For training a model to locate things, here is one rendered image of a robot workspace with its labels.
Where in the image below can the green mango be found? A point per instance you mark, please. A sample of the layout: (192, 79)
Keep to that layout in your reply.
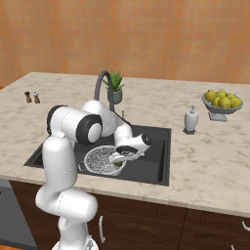
(119, 164)

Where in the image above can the grey fruit bowl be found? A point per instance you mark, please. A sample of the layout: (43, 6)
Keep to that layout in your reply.
(218, 111)

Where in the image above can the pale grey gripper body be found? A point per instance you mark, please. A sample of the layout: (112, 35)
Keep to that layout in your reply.
(121, 158)

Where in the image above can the dark brown cupboard door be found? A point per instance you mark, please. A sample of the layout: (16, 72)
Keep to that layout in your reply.
(218, 231)
(29, 208)
(140, 224)

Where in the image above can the black sink basin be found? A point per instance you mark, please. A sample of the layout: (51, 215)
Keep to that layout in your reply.
(148, 162)

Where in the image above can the yellow lemon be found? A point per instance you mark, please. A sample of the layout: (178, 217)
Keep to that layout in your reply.
(224, 102)
(216, 102)
(221, 93)
(210, 95)
(230, 96)
(236, 102)

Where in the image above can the brown pepper shaker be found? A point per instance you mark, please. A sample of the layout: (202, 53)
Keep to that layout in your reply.
(28, 97)

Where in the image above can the white soap dispenser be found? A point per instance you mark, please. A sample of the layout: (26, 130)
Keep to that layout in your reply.
(191, 121)

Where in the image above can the dark grey curved faucet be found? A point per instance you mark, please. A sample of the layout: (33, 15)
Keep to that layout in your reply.
(104, 76)

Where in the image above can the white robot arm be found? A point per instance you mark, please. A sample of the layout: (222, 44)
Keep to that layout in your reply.
(60, 169)

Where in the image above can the grey dishwasher front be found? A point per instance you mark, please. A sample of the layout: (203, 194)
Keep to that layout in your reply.
(14, 218)

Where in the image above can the green plant in grey pot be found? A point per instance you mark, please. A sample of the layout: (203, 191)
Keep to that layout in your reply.
(115, 87)

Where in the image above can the brown shaker with white top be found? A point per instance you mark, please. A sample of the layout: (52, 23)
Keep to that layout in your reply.
(36, 98)

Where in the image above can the white mesh colander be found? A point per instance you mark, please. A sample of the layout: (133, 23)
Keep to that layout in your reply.
(97, 160)

